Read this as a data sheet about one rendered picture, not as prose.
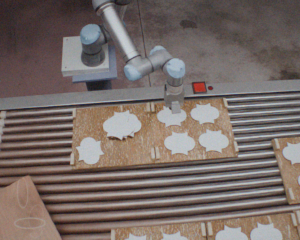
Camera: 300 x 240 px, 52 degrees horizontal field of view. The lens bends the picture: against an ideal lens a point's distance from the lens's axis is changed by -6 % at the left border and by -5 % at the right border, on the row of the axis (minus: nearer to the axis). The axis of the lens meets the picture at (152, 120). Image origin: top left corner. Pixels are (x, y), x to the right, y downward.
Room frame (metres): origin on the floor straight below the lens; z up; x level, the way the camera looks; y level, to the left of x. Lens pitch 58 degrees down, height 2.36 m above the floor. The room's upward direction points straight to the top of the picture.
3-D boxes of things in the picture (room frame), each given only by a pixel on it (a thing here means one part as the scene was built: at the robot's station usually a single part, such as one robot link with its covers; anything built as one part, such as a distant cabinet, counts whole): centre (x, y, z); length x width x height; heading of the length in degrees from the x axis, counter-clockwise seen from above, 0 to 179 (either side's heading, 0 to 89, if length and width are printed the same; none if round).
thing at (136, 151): (0.81, 0.20, 0.93); 0.41 x 0.35 x 0.02; 95
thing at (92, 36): (1.36, 0.35, 1.08); 0.13 x 0.12 x 0.14; 123
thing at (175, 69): (0.92, -0.10, 1.29); 0.09 x 0.08 x 0.11; 33
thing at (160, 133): (0.84, -0.21, 0.93); 0.41 x 0.35 x 0.02; 95
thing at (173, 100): (0.89, -0.10, 1.13); 0.12 x 0.09 x 0.16; 9
